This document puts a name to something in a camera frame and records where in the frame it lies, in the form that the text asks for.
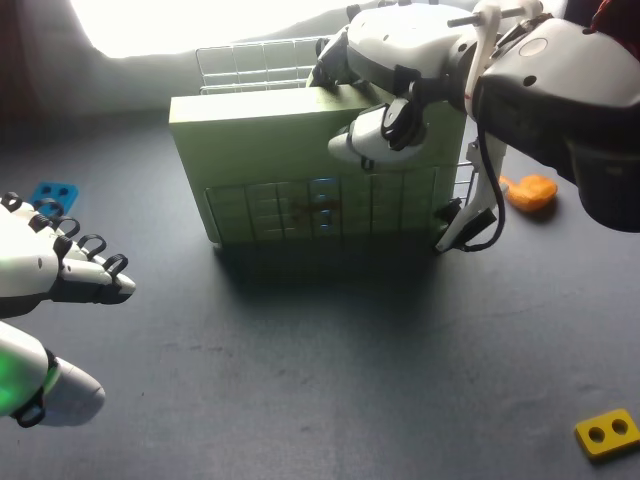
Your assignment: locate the yellow block with two holes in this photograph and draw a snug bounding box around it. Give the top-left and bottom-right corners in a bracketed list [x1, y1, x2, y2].
[573, 407, 640, 460]

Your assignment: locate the orange toy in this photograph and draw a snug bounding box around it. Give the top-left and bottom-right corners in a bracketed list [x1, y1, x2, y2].
[498, 173, 559, 215]

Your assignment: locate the grey table cloth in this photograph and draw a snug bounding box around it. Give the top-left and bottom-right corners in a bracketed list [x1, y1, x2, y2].
[0, 79, 640, 480]

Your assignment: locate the black camera cable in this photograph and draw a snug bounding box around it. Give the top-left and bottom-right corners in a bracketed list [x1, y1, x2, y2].
[462, 112, 508, 253]

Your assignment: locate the light green hardcover book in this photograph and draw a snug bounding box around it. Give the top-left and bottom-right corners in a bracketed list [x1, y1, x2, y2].
[168, 82, 470, 247]

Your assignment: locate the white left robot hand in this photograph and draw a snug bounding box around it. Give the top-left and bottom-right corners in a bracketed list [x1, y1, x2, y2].
[0, 191, 138, 430]

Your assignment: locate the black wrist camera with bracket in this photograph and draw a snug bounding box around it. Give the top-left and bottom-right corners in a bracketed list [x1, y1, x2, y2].
[432, 139, 507, 254]

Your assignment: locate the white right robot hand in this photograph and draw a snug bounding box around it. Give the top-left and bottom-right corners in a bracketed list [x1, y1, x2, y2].
[308, 1, 479, 172]

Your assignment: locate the white wire file rack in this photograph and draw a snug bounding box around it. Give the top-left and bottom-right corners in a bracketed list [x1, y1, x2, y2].
[194, 36, 477, 251]

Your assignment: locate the blue block with holes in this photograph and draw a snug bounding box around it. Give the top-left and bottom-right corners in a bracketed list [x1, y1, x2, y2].
[30, 182, 81, 212]

